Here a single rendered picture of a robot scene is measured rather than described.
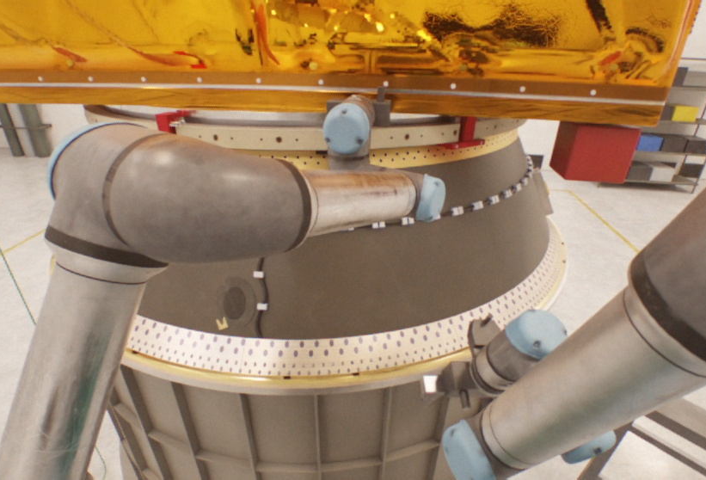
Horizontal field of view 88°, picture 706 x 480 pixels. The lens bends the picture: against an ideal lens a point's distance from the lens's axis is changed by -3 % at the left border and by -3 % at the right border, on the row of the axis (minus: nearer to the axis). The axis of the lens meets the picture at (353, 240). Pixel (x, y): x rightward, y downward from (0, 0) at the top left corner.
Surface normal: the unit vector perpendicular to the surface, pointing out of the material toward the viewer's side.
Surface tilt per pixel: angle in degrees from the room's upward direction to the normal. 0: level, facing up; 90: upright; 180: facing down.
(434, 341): 43
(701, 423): 0
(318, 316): 62
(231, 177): 50
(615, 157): 90
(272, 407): 90
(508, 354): 90
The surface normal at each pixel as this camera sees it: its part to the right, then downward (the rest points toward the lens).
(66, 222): -0.20, -0.08
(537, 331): 0.18, -0.63
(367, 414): 0.22, 0.45
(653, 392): -0.37, 0.64
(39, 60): -0.11, 0.91
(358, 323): 0.16, -0.01
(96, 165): -0.44, -0.26
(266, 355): -0.01, -0.33
